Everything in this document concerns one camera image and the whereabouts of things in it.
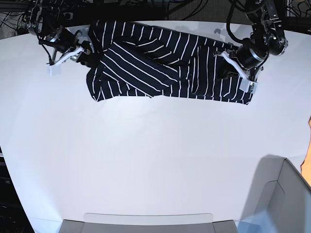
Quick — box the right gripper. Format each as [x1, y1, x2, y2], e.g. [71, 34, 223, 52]
[38, 26, 99, 68]

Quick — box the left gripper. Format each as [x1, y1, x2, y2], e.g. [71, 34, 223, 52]
[213, 37, 269, 81]

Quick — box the navy white striped T-shirt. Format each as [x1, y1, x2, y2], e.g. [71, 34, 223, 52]
[86, 21, 252, 104]

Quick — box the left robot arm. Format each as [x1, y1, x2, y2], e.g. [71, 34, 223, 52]
[214, 0, 288, 82]

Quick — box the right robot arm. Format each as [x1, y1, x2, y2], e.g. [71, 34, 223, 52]
[26, 0, 99, 71]

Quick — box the orange object at edge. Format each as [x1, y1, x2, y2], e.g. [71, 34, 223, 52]
[300, 116, 311, 180]

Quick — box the grey plastic bin right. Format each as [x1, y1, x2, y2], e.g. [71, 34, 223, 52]
[241, 155, 311, 233]

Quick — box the grey plastic bin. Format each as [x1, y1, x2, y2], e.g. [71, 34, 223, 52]
[241, 155, 311, 233]
[59, 213, 238, 233]

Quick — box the grey plastic bin front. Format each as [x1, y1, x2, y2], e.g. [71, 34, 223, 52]
[59, 213, 238, 233]

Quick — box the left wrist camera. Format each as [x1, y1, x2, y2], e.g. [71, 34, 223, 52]
[239, 79, 258, 94]

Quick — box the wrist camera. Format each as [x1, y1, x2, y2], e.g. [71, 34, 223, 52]
[47, 65, 61, 77]
[239, 79, 258, 94]

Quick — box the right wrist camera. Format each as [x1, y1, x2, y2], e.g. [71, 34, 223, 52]
[47, 65, 61, 77]

